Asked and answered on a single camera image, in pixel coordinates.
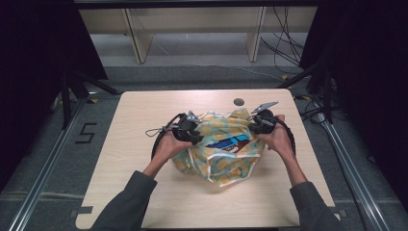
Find person's left hand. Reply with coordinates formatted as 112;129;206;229
151;129;193;166

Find blue snack packet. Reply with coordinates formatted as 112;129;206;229
205;134;251;150

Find light wooden shelf unit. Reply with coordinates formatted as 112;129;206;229
77;5;319;64

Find black metal stand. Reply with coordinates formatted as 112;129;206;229
60;69;122;130
277;60;335;125

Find brown snack packet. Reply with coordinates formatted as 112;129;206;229
228;139;258;156

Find dark curtain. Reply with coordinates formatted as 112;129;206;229
298;0;408;204
0;0;109;192

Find left hand-held gripper black cable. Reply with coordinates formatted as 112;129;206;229
150;112;188;161

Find right hand-held gripper black cable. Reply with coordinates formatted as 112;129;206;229
271;116;297;157

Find person's right hand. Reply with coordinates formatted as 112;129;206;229
256;114;294;159

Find bundle of black floor cables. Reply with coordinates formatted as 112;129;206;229
259;6;306;67

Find aluminium floor rail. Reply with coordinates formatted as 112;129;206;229
319;116;393;231
7;95;89;231

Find patterned plastic bag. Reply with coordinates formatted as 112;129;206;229
171;108;268;189

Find hand-held gripper black cable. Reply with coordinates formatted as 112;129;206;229
271;116;297;157
150;112;188;161

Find thin grey cord loop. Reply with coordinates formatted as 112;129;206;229
144;127;171;138

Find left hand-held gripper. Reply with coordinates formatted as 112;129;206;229
171;110;205;146

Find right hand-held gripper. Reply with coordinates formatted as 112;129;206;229
247;100;280;136

